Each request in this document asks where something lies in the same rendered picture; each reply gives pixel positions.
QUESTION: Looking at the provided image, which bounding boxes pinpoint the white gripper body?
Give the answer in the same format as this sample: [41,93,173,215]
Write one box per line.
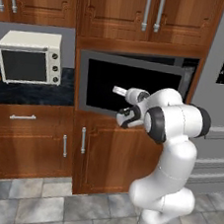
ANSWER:
[112,85,129,98]

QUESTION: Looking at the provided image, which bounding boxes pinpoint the grey microwave door, black window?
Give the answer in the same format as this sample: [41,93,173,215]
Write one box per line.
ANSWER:
[72,48,190,127]

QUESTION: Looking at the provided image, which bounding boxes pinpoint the wooden base cupboard door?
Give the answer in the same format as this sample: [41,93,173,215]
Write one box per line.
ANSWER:
[0,121,79,191]
[64,110,168,206]

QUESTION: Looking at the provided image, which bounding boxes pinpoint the built-in microwave oven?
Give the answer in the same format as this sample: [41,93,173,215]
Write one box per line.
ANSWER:
[112,48,201,107]

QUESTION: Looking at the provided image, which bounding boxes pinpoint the wooden drawer front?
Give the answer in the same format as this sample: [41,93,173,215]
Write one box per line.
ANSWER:
[0,99,78,139]

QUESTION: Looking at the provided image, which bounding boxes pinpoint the white toaster oven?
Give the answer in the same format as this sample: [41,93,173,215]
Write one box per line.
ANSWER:
[0,26,68,91]

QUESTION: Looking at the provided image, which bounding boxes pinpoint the grey fridge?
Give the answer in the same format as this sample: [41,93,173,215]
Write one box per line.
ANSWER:
[179,0,224,199]

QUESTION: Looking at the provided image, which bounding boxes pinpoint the silver drawer handle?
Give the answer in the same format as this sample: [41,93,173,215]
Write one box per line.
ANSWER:
[9,112,37,123]

